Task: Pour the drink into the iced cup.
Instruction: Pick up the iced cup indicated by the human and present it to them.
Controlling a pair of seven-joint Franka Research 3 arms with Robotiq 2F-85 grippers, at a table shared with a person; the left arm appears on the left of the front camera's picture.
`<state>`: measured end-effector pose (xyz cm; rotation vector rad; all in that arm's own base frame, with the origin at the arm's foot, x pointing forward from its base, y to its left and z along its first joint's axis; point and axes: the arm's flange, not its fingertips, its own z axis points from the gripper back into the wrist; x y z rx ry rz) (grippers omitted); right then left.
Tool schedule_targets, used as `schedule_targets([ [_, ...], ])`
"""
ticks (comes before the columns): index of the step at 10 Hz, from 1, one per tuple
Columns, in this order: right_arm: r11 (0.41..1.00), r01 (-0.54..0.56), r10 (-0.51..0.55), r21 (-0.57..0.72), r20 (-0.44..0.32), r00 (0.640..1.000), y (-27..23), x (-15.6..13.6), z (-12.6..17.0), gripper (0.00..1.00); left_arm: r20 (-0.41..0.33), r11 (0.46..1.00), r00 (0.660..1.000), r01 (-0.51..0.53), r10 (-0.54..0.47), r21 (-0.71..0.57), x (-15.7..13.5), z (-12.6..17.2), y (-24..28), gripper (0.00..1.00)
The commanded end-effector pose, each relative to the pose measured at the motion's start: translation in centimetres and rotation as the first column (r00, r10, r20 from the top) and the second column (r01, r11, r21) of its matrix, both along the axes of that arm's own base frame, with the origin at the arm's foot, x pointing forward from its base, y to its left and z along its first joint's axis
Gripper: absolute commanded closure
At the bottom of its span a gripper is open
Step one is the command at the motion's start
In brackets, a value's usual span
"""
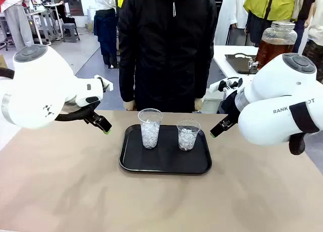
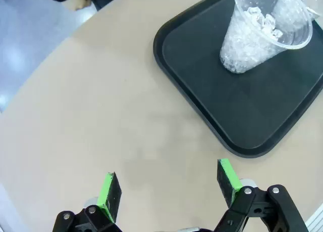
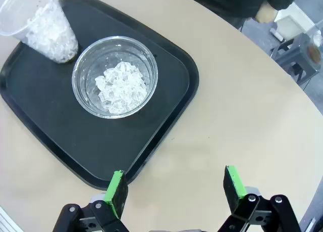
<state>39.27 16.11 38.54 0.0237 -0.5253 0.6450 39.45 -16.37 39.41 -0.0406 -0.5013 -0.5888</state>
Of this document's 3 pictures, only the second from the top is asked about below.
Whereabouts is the black plastic serving tray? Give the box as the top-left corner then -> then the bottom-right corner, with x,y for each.
153,0 -> 323,159

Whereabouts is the small clear cup with ice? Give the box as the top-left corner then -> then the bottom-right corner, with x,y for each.
219,0 -> 313,74

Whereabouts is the person's right hand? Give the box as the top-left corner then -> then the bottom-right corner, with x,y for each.
74,0 -> 89,12

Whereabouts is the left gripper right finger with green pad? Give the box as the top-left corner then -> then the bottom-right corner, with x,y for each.
213,158 -> 307,232

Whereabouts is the aluminium profile rail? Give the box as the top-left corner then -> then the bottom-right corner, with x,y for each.
305,203 -> 323,232

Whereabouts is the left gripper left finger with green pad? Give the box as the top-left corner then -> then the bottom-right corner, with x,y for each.
51,171 -> 124,232

